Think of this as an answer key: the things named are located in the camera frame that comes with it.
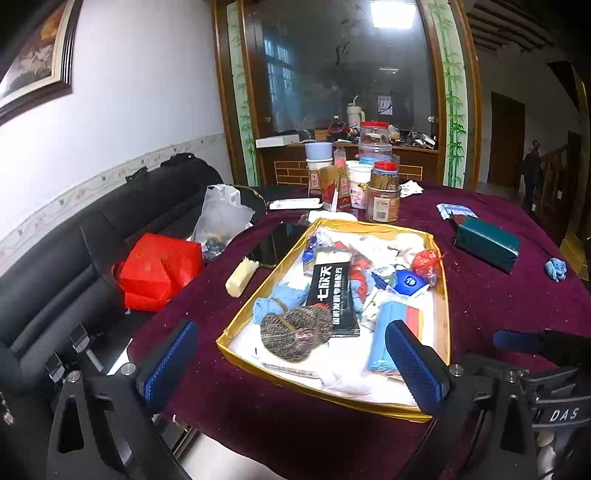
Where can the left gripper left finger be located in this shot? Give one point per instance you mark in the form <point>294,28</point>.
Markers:
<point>102,426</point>

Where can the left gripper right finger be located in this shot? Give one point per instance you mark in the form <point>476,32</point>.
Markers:
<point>451,395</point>

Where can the red plastic bag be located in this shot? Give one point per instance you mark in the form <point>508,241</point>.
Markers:
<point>427,265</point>

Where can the coloured felt sheets pack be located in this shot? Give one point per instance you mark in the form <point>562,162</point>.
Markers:
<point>396,338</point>

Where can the light blue knitted cloth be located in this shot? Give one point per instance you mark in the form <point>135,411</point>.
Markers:
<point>556,269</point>

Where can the black sofa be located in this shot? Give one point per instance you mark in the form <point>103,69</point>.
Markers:
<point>65,280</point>

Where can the teal tissue box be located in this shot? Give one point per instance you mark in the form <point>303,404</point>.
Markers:
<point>495,246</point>

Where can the red paper bag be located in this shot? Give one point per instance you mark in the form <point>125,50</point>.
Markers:
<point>156,269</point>

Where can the cream foam block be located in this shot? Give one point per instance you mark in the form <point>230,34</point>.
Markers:
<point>240,277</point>

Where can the gold cardboard tray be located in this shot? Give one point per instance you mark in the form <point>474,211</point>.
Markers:
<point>337,371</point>

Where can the wooden stair railing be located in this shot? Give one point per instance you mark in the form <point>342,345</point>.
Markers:
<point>557,182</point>

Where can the blue white flat packet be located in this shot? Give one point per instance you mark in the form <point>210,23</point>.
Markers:
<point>449,211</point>

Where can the clear plastic bag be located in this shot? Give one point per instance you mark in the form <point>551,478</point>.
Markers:
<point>222,217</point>

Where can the white paper strip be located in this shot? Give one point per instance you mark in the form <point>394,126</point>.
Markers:
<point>410,188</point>

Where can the brown label snack jar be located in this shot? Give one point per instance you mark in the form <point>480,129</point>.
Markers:
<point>384,193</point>

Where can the black smartphone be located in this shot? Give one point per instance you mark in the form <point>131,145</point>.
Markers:
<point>271,250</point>

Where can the red cigarette carton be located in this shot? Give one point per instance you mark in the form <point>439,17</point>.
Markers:
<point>334,181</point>

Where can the red lid clear jar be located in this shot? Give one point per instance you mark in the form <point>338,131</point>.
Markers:
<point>374,132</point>

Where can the wooden cabinet counter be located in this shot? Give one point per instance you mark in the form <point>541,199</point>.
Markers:
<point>288,164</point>

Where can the framed wall painting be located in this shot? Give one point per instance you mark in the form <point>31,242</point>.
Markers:
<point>42,69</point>

